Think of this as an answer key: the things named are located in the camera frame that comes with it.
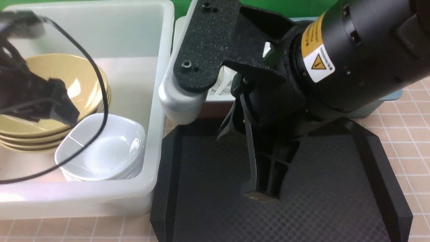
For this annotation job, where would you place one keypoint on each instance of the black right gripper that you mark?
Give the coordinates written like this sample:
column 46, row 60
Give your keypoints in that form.
column 269, row 102

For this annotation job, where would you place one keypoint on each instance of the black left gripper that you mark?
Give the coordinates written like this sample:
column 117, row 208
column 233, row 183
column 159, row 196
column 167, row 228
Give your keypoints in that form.
column 48, row 99

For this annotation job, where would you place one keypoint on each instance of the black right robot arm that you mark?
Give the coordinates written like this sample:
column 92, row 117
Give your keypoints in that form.
column 359, row 51

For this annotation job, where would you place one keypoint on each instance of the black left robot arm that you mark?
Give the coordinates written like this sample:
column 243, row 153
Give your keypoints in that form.
column 16, row 79

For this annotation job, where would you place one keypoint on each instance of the stack of white dishes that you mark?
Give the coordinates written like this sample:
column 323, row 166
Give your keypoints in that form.
column 118, row 153

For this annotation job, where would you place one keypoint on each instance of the black serving tray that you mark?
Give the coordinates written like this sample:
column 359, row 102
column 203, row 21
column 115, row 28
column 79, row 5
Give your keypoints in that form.
column 339, row 187

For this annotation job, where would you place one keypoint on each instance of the white spoon tray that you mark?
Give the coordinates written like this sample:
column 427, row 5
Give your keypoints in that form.
column 218, row 94

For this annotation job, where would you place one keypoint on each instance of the large translucent white bin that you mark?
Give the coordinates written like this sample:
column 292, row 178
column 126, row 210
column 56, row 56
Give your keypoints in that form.
column 131, row 41

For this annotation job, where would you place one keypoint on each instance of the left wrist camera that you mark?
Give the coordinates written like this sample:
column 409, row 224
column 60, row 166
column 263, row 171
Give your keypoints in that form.
column 20, row 24

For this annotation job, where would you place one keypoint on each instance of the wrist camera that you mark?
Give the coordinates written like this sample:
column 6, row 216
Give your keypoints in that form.
column 218, row 17
column 20, row 24

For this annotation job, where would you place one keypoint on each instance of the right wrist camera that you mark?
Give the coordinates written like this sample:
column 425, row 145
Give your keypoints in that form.
column 218, row 17

